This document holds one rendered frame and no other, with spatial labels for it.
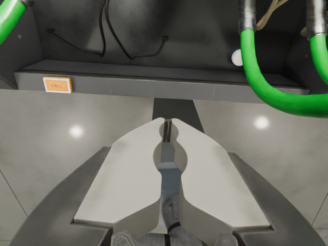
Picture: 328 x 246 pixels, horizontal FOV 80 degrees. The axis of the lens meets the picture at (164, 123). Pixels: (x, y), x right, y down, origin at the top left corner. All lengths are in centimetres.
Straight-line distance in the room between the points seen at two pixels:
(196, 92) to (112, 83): 18
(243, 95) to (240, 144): 133
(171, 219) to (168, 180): 12
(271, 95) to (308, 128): 178
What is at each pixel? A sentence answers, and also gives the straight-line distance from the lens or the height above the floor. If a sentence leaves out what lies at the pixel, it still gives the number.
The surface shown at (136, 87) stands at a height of 95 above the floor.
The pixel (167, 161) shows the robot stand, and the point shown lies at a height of 80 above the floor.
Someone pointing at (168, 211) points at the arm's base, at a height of 94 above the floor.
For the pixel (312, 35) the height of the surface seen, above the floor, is 111.
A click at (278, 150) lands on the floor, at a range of 195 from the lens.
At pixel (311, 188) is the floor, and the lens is 246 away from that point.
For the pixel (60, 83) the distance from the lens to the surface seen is 45.
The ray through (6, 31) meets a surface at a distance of 21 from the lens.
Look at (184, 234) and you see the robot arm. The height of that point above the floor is 103.
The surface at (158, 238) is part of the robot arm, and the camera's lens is 60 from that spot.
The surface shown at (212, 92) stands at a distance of 44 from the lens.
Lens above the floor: 135
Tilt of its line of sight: 61 degrees down
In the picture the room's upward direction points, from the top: 179 degrees clockwise
